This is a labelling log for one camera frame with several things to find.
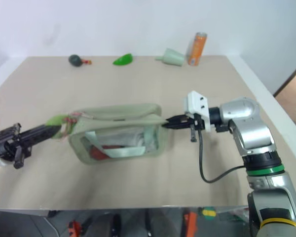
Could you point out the green and yellow round disc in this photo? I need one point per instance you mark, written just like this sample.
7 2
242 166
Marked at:
207 213

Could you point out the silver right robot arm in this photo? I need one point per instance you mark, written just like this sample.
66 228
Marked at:
254 128

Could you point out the pale green funnel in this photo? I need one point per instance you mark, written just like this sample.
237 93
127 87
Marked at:
173 57

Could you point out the orange drink can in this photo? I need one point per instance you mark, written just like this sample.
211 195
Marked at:
197 48

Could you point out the green pouch with clear window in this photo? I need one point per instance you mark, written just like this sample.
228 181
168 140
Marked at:
123 118

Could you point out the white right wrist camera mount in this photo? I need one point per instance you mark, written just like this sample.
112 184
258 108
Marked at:
197 105

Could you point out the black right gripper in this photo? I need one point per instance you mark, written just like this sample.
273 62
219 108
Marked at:
195 123

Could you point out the bright green leaf-shaped scoop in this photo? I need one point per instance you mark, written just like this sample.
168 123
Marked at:
123 60

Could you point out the orange tool under table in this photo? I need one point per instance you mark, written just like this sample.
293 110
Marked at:
76 228
190 223

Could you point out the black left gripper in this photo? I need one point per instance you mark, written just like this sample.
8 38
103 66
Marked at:
8 145

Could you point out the red item inside pouch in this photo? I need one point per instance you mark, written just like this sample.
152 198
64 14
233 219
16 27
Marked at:
98 153

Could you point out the dark green ball toy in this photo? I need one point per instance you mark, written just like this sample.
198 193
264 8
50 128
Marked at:
75 60

